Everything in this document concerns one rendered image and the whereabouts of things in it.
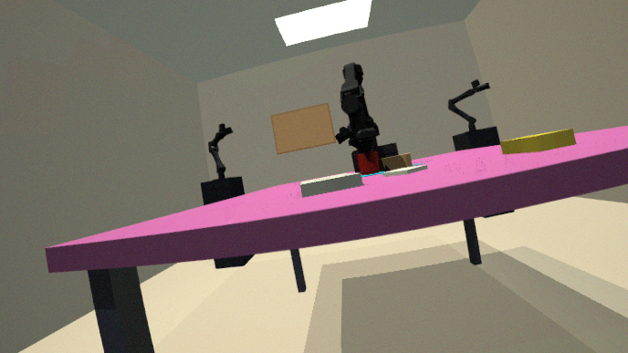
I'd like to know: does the cream flat rectangular block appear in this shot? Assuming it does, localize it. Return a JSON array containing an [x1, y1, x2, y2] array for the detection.
[[382, 165, 428, 177]]

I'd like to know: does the light wood plank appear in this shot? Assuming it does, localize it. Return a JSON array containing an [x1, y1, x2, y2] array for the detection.
[[378, 153, 413, 171]]

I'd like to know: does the yellow flat block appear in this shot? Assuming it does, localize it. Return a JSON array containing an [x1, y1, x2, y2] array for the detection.
[[500, 129, 577, 154]]

